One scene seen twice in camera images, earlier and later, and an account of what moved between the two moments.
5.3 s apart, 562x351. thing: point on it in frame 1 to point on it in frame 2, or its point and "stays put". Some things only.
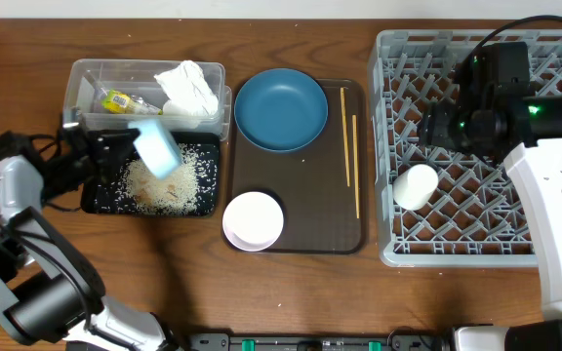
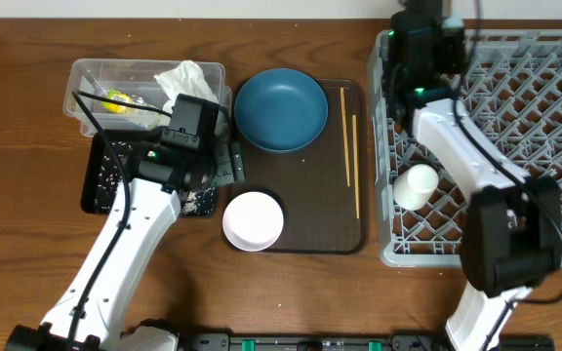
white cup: [414, 186] stays put
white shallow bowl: [253, 220] stays put
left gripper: [103, 157] to [235, 163]
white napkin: [189, 93] stays put
